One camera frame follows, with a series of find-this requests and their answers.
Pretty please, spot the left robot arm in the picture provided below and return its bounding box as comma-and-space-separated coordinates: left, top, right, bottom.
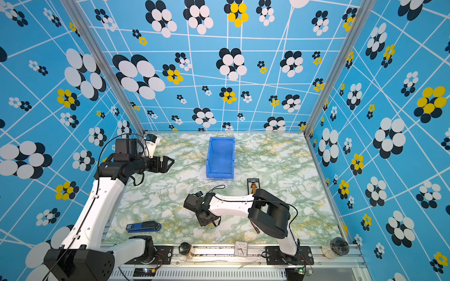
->
43, 134, 175, 281

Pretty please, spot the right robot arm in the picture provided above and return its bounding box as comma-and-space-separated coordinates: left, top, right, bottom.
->
184, 189, 299, 257

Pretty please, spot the blue plastic bin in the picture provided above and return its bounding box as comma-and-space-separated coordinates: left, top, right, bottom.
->
206, 137, 236, 180

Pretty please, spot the dark lid glass jar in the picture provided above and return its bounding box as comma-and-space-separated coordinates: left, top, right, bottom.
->
178, 242, 195, 259

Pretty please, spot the blue black stapler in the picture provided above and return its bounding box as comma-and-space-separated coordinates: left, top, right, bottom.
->
125, 221, 162, 233

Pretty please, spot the small white clock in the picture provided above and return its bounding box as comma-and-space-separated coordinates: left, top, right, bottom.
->
234, 241, 248, 258

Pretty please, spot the clear glass jar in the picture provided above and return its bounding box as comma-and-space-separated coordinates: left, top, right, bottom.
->
321, 237, 350, 259

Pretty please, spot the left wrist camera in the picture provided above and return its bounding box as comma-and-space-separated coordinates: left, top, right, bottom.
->
144, 133, 160, 158

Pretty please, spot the aluminium front rail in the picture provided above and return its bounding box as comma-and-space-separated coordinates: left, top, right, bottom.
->
109, 244, 372, 281

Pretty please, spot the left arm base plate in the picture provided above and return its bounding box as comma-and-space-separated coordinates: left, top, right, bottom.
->
125, 245, 173, 265

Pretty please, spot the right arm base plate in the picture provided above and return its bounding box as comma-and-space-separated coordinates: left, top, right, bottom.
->
261, 246, 315, 266

